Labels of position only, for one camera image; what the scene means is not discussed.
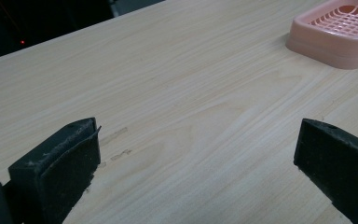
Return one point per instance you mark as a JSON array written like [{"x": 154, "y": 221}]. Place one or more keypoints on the pink plastic soap dish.
[{"x": 329, "y": 40}]

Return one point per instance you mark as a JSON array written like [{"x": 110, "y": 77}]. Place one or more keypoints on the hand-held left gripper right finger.
[{"x": 341, "y": 161}]

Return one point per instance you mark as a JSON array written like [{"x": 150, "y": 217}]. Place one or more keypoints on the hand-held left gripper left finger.
[{"x": 59, "y": 168}]

